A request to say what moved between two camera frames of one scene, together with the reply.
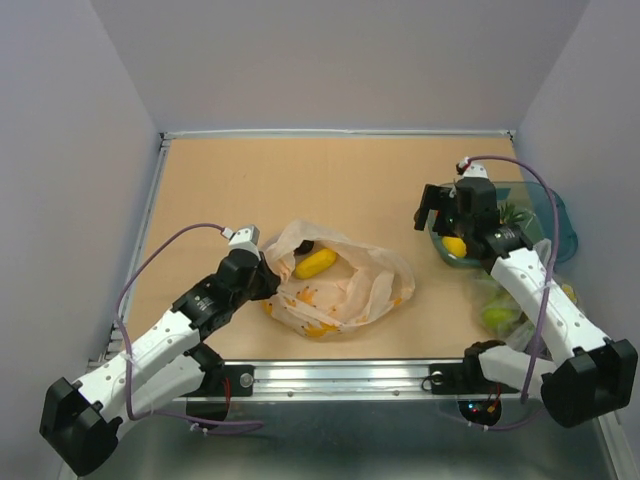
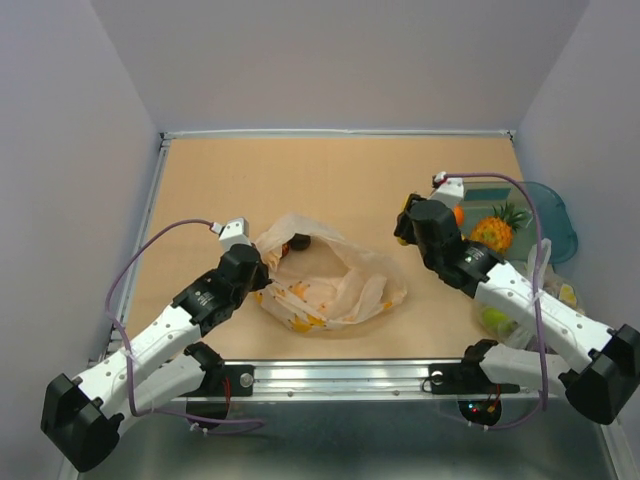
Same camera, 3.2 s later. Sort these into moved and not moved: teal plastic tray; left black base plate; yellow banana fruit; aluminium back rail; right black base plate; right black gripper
Moved: yellow banana fruit; right black gripper
Not moved: left black base plate; teal plastic tray; right black base plate; aluminium back rail
